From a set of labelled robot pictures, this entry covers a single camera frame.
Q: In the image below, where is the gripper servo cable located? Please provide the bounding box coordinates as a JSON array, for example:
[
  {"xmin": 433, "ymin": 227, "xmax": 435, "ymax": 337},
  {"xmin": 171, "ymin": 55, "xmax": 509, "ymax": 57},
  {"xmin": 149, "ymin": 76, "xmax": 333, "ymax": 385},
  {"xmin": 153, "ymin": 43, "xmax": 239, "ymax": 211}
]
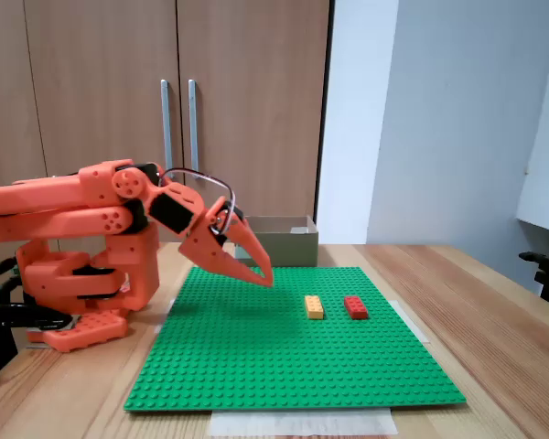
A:
[{"xmin": 158, "ymin": 167, "xmax": 237, "ymax": 234}]

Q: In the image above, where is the cardboard box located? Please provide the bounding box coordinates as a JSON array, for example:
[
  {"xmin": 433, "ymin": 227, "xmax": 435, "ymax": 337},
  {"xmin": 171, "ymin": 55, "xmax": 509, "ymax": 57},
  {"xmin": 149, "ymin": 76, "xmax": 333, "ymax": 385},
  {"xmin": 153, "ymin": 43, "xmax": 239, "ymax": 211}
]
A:
[{"xmin": 242, "ymin": 214, "xmax": 320, "ymax": 269}]

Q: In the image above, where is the silver cabinet handle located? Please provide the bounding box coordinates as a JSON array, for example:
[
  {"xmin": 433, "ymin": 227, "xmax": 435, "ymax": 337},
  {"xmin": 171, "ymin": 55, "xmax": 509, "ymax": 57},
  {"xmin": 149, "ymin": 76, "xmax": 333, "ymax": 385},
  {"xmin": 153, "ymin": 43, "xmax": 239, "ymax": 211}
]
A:
[
  {"xmin": 159, "ymin": 79, "xmax": 175, "ymax": 171},
  {"xmin": 187, "ymin": 79, "xmax": 201, "ymax": 180}
]

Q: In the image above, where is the yellow lego block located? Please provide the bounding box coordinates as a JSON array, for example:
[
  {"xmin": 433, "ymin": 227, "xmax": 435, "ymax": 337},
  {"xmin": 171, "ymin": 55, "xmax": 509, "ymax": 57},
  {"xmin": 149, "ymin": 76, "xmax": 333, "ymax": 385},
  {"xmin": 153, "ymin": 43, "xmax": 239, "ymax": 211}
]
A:
[{"xmin": 304, "ymin": 294, "xmax": 327, "ymax": 320}]

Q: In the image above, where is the red lego block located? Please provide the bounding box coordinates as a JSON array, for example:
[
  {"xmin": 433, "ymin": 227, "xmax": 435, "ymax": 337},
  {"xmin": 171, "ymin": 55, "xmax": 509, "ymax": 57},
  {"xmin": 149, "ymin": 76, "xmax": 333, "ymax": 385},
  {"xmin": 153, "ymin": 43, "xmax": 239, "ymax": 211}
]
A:
[{"xmin": 343, "ymin": 295, "xmax": 370, "ymax": 320}]

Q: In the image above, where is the black table clamp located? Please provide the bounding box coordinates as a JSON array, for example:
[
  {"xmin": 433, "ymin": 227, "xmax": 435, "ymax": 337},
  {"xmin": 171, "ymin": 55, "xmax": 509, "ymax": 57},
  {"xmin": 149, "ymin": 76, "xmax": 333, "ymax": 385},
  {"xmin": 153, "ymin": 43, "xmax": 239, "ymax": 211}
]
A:
[{"xmin": 0, "ymin": 301, "xmax": 74, "ymax": 380}]

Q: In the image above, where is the wooden cabinet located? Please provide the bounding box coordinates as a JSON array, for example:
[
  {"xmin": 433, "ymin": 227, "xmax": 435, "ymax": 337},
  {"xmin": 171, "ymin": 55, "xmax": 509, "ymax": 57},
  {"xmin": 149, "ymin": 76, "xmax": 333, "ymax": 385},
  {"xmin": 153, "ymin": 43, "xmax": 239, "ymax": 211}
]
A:
[{"xmin": 0, "ymin": 0, "xmax": 336, "ymax": 246}]

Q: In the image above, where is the masking tape strip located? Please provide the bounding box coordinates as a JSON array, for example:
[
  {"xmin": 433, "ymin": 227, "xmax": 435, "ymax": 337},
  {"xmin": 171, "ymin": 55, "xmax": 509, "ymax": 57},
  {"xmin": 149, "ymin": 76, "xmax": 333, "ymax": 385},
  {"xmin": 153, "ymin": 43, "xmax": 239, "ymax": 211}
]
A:
[
  {"xmin": 153, "ymin": 298, "xmax": 178, "ymax": 336},
  {"xmin": 394, "ymin": 299, "xmax": 431, "ymax": 344},
  {"xmin": 209, "ymin": 408, "xmax": 399, "ymax": 438}
]

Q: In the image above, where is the green lego baseplate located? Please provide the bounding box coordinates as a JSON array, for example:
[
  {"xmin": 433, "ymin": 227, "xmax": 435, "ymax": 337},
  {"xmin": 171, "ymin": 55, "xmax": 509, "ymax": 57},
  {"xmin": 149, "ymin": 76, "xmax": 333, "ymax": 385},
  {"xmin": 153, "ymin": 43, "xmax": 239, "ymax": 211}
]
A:
[{"xmin": 123, "ymin": 265, "xmax": 468, "ymax": 412}]

